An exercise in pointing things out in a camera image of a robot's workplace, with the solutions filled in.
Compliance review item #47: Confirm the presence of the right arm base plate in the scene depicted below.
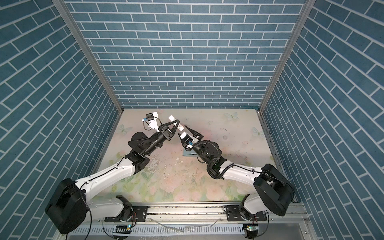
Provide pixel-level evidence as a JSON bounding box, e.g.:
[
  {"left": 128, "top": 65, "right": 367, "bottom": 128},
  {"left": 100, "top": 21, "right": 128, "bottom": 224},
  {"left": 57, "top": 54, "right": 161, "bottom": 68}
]
[{"left": 223, "top": 205, "right": 268, "bottom": 222}]

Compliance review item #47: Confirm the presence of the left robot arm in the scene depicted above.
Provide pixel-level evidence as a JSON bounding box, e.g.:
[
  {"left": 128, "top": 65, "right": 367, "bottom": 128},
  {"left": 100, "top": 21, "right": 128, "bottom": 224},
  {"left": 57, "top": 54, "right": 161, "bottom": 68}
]
[{"left": 45, "top": 120, "right": 180, "bottom": 235}]

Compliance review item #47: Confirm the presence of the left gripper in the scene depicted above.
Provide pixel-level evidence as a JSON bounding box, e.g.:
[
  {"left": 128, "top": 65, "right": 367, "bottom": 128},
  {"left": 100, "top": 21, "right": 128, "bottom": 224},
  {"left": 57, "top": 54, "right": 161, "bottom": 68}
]
[{"left": 142, "top": 120, "right": 178, "bottom": 158}]

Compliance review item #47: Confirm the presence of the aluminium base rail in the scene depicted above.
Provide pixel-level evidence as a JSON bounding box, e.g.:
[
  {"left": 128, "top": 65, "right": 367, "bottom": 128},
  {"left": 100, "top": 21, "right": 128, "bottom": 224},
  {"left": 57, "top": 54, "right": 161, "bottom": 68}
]
[{"left": 62, "top": 202, "right": 310, "bottom": 226}]

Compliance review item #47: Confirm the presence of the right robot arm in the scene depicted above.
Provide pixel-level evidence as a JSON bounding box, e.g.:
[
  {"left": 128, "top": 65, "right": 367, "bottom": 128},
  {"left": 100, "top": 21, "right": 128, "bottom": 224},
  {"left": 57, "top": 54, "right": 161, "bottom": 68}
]
[{"left": 178, "top": 127, "right": 295, "bottom": 220}]

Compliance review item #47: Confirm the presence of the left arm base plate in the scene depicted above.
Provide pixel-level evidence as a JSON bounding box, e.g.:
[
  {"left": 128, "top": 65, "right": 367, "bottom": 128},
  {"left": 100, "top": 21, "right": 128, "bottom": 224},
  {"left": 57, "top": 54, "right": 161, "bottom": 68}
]
[{"left": 104, "top": 206, "right": 148, "bottom": 223}]

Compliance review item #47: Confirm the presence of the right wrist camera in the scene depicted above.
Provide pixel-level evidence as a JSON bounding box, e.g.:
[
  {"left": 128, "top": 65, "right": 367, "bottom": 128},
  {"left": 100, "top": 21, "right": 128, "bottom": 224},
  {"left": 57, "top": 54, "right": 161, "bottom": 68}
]
[{"left": 187, "top": 134, "right": 203, "bottom": 151}]

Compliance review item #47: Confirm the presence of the teal envelope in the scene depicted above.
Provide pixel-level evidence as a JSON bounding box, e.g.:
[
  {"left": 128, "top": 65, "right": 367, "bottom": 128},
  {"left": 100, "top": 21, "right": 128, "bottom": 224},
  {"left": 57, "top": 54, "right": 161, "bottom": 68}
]
[{"left": 183, "top": 149, "right": 197, "bottom": 157}]

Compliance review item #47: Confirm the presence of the white glue stick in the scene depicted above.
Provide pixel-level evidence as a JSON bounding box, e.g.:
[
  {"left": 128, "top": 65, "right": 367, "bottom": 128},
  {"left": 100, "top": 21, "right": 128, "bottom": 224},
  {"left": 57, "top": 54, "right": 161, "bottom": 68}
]
[{"left": 168, "top": 115, "right": 185, "bottom": 132}]

